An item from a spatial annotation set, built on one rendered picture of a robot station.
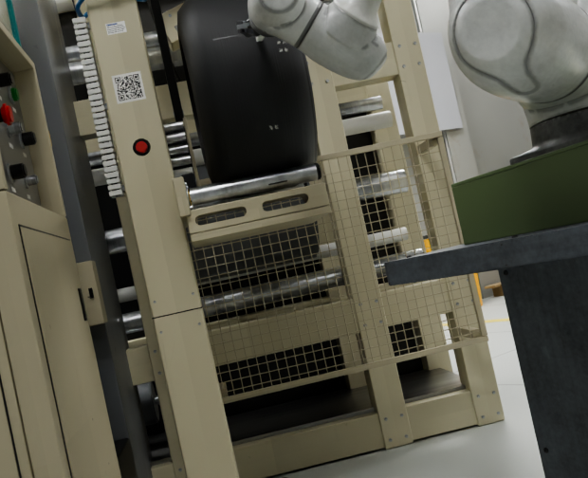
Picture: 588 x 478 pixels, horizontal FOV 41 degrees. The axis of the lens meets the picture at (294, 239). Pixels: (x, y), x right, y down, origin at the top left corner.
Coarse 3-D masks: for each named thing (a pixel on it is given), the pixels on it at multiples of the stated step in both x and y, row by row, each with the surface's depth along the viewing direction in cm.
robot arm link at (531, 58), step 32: (448, 0) 110; (480, 0) 99; (512, 0) 97; (544, 0) 98; (576, 0) 107; (448, 32) 106; (480, 32) 100; (512, 32) 98; (544, 32) 98; (576, 32) 102; (480, 64) 101; (512, 64) 99; (544, 64) 100; (576, 64) 106; (512, 96) 107; (544, 96) 109
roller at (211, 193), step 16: (256, 176) 199; (272, 176) 199; (288, 176) 199; (304, 176) 200; (320, 176) 201; (192, 192) 196; (208, 192) 196; (224, 192) 197; (240, 192) 198; (256, 192) 199
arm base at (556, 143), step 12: (552, 120) 119; (564, 120) 118; (576, 120) 117; (540, 132) 122; (552, 132) 119; (564, 132) 118; (576, 132) 117; (540, 144) 122; (552, 144) 119; (564, 144) 118; (516, 156) 123; (528, 156) 122
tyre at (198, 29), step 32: (192, 0) 199; (224, 0) 195; (192, 32) 191; (224, 32) 189; (192, 64) 190; (224, 64) 187; (256, 64) 188; (288, 64) 189; (192, 96) 232; (224, 96) 187; (256, 96) 188; (288, 96) 190; (224, 128) 190; (256, 128) 191; (288, 128) 193; (224, 160) 195; (256, 160) 197; (288, 160) 199
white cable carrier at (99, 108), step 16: (80, 32) 204; (80, 48) 204; (96, 64) 207; (96, 80) 204; (96, 96) 203; (96, 112) 205; (96, 128) 203; (112, 144) 203; (112, 160) 203; (112, 176) 203; (112, 192) 203
